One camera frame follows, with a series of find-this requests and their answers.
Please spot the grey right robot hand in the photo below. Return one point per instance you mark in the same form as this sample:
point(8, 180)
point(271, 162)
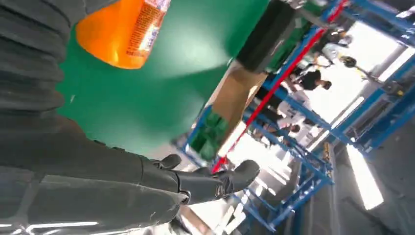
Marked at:
point(81, 181)

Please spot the green table mat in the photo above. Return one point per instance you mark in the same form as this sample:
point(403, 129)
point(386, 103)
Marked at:
point(146, 97)

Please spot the green crate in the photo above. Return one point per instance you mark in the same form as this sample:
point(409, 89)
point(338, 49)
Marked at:
point(209, 136)

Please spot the orange drink bottle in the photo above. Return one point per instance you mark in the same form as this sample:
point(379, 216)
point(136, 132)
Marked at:
point(110, 39)

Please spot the cardboard box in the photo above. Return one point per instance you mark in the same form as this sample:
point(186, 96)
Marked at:
point(233, 94)

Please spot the red bar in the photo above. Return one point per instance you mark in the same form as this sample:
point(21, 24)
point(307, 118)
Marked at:
point(285, 77)

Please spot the black carry case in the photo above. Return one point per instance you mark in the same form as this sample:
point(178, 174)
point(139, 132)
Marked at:
point(266, 39)

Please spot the person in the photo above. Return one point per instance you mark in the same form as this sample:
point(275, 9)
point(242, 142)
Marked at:
point(311, 80)
point(334, 45)

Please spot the ceiling light panel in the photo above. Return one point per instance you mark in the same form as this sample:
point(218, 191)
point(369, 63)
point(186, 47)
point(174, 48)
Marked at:
point(364, 178)

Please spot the blue metal rack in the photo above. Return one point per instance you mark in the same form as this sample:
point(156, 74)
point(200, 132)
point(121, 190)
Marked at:
point(392, 110)

